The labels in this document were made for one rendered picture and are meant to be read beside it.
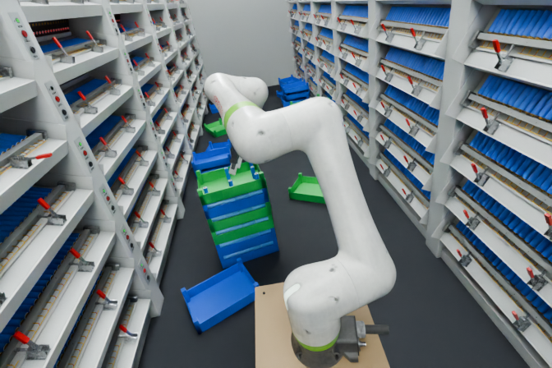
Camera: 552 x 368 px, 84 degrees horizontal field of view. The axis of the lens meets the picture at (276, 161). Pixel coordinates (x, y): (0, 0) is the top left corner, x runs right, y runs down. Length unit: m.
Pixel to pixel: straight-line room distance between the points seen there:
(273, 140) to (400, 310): 0.97
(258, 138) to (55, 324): 0.73
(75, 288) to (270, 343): 0.59
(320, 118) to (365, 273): 0.38
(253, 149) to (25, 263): 0.62
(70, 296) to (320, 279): 0.72
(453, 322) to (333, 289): 0.77
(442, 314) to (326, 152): 0.92
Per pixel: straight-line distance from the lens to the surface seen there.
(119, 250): 1.36
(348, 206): 0.76
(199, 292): 1.60
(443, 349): 1.39
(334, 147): 0.75
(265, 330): 1.01
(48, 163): 1.07
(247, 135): 0.70
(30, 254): 1.01
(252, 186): 1.40
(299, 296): 0.76
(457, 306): 1.50
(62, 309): 1.10
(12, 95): 1.04
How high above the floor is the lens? 1.17
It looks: 28 degrees down
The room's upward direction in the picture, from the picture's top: 10 degrees counter-clockwise
